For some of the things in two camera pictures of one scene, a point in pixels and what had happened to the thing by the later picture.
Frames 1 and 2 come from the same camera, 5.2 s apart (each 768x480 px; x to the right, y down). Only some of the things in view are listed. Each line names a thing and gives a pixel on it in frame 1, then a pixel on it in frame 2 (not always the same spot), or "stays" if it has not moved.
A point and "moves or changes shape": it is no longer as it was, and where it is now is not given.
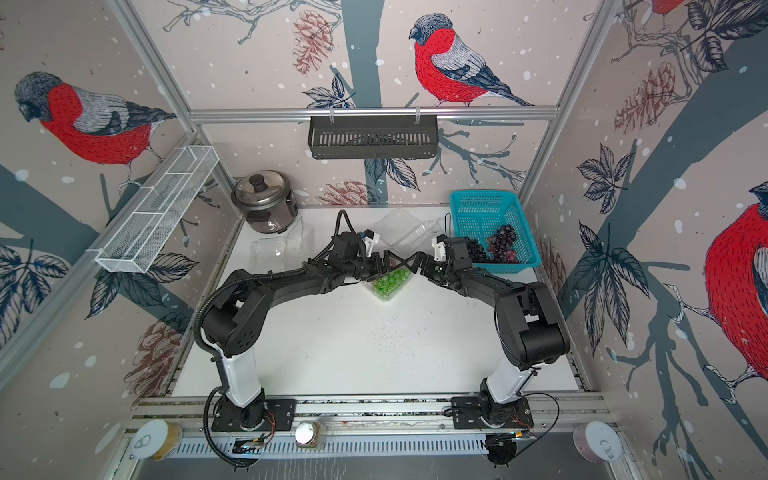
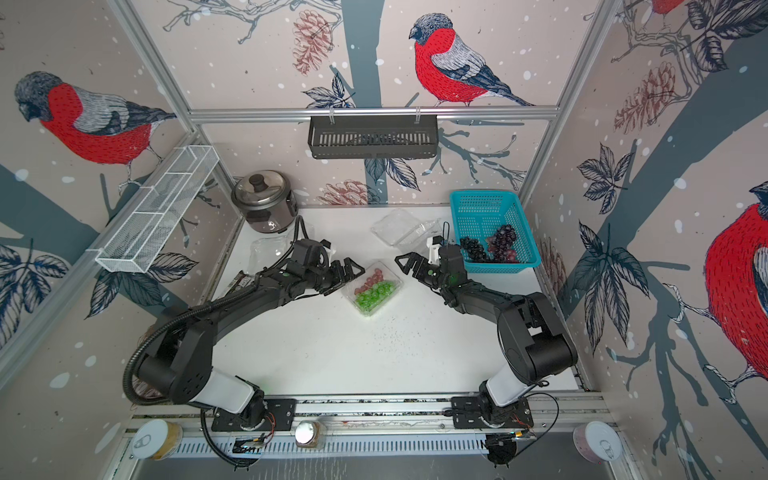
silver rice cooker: x=266 y=198 stays
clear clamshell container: x=385 y=284 moves or changes shape
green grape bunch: x=387 y=284 moves or changes shape
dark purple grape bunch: x=500 y=245 stays
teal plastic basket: x=480 y=215 stays
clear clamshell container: x=407 y=230 stays
